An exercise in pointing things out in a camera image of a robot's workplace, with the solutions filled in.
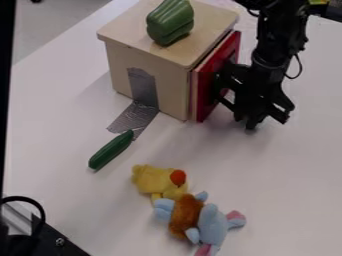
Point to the green toy cucumber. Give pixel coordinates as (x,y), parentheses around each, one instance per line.
(110,150)

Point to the grey tape strip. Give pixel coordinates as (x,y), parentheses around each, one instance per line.
(139,106)

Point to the blue plush animal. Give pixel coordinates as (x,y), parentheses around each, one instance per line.
(209,223)

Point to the red drawer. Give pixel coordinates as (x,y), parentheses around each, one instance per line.
(207,80)

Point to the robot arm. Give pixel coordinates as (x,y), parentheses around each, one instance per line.
(280,30)

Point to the green toy pepper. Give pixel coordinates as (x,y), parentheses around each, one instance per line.
(170,22)

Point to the yellow plush duck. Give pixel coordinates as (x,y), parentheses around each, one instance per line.
(156,181)

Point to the cabinet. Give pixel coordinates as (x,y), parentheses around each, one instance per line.
(151,71)

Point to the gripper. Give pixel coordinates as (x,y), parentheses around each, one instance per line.
(260,88)

